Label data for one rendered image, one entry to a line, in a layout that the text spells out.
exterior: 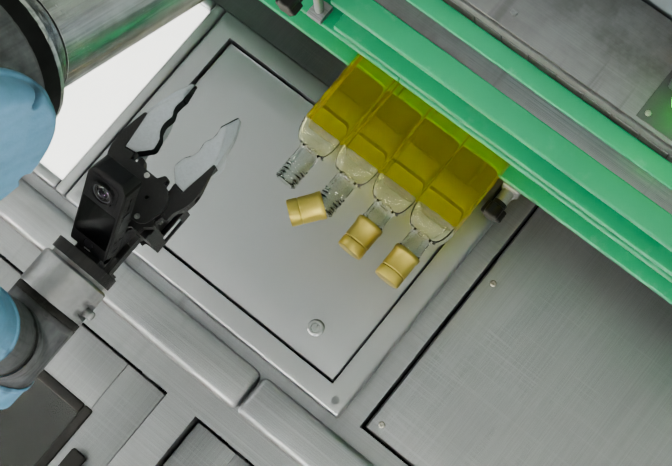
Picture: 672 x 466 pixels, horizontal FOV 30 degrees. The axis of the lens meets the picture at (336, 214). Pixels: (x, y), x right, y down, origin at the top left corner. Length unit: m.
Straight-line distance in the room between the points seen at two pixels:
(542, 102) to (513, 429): 0.45
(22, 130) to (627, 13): 0.84
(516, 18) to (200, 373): 0.60
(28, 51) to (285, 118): 0.93
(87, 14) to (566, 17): 0.73
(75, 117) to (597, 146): 0.72
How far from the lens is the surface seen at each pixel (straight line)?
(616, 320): 1.68
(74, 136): 1.74
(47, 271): 1.23
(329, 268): 1.64
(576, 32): 1.44
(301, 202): 1.51
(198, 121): 1.71
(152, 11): 0.89
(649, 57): 1.44
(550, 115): 1.43
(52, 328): 1.23
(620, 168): 1.42
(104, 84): 1.75
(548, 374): 1.66
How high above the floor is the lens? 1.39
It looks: 10 degrees down
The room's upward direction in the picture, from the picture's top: 140 degrees counter-clockwise
